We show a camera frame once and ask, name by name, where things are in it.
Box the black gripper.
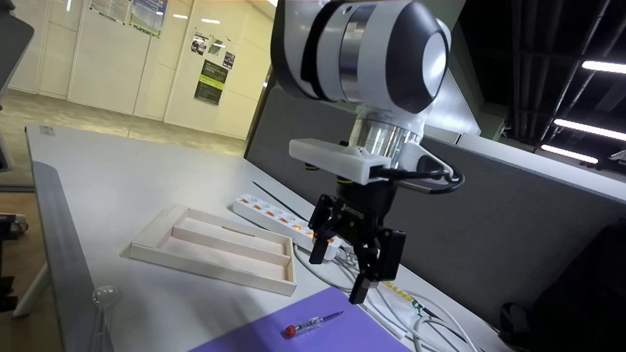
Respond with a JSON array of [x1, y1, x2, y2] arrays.
[[307, 179, 407, 306]]

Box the red capped marker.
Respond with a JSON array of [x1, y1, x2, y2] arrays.
[[280, 310, 346, 341]]

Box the white divided box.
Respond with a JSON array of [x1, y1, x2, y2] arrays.
[[123, 204, 299, 298]]

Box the white power strip orange switches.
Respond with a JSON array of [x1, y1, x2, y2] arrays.
[[231, 192, 344, 263]]

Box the purple mat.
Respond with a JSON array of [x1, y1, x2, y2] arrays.
[[190, 286, 413, 352]]

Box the gray desk partition panel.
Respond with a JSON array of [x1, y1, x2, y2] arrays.
[[244, 87, 626, 329]]

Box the ceiling light tube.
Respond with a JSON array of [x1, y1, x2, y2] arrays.
[[552, 118, 626, 145], [579, 59, 626, 77], [538, 143, 600, 167]]

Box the black office chair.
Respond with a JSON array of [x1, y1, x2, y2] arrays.
[[499, 222, 626, 352]]

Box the clear plastic clamp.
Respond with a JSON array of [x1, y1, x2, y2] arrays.
[[86, 284, 121, 352]]

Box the green pillar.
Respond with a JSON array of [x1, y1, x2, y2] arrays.
[[436, 0, 469, 48]]

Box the white table leg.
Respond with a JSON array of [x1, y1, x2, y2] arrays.
[[12, 261, 53, 319]]

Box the dark monitor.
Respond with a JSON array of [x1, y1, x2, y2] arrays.
[[0, 0, 37, 91]]

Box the white power cable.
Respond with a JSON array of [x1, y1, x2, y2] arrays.
[[291, 241, 485, 352]]

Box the yellow cable label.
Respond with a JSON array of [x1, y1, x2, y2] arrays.
[[379, 280, 420, 308]]

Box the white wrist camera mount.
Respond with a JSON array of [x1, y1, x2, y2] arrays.
[[287, 137, 458, 196]]

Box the thin black cable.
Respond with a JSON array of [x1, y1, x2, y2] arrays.
[[252, 181, 291, 208]]

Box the dark green wall poster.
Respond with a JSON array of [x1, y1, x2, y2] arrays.
[[199, 59, 231, 87], [194, 81, 225, 108]]

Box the blue green wall poster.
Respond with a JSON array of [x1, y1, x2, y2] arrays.
[[127, 0, 170, 38]]

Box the pale wall poster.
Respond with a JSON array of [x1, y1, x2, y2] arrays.
[[88, 0, 133, 26]]

